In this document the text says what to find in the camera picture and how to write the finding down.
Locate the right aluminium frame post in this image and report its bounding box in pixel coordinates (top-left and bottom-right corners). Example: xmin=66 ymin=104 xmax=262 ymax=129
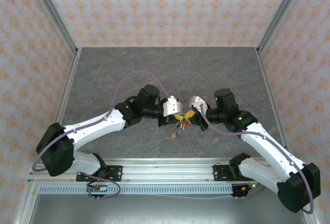
xmin=257 ymin=0 xmax=305 ymax=55

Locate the grey metal shelf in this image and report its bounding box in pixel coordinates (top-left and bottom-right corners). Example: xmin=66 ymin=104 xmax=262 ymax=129
xmin=28 ymin=194 xmax=307 ymax=224

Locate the left aluminium frame post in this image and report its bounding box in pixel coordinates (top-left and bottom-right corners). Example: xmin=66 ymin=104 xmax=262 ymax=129
xmin=27 ymin=0 xmax=79 ymax=55

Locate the round disc keyring with loops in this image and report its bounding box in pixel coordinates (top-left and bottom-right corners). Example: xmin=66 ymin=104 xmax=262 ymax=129
xmin=170 ymin=120 xmax=189 ymax=140

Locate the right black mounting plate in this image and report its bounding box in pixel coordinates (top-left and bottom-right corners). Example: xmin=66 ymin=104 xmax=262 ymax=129
xmin=213 ymin=164 xmax=260 ymax=183

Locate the aluminium table side rail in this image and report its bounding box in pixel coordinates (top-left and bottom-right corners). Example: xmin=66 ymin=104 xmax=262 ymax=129
xmin=255 ymin=47 xmax=319 ymax=224
xmin=12 ymin=48 xmax=83 ymax=224

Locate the white slotted cable duct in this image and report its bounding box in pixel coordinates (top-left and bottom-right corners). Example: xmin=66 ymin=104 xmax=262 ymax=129
xmin=38 ymin=184 xmax=234 ymax=196

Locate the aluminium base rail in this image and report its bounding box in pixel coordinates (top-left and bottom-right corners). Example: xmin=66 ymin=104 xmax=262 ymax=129
xmin=27 ymin=158 xmax=284 ymax=183

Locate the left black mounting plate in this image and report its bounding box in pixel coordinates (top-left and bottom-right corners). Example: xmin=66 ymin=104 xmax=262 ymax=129
xmin=76 ymin=165 xmax=123 ymax=183

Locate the black mounting plate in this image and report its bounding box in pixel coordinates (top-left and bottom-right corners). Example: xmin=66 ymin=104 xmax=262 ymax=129
xmin=76 ymin=165 xmax=123 ymax=183
xmin=213 ymin=164 xmax=260 ymax=183

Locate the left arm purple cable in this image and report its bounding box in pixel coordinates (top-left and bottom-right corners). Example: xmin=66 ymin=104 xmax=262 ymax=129
xmin=32 ymin=70 xmax=172 ymax=201

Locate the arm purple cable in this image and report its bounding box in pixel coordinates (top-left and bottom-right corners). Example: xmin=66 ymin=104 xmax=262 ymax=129
xmin=201 ymin=105 xmax=315 ymax=214
xmin=32 ymin=70 xmax=172 ymax=201

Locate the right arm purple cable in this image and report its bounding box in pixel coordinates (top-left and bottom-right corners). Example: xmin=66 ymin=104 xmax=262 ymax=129
xmin=201 ymin=105 xmax=315 ymax=214

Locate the right aluminium table side rail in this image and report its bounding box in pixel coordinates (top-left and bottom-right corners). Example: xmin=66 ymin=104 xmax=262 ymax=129
xmin=255 ymin=47 xmax=319 ymax=224

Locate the aluminium frame post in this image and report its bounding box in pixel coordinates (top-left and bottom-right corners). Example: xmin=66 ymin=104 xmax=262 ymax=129
xmin=257 ymin=0 xmax=305 ymax=55
xmin=27 ymin=0 xmax=79 ymax=55

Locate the left aluminium table side rail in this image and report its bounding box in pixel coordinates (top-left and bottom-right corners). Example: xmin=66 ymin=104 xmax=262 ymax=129
xmin=12 ymin=48 xmax=83 ymax=224

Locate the left small controller board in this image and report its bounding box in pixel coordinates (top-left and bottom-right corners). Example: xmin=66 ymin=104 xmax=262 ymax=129
xmin=86 ymin=181 xmax=109 ymax=194

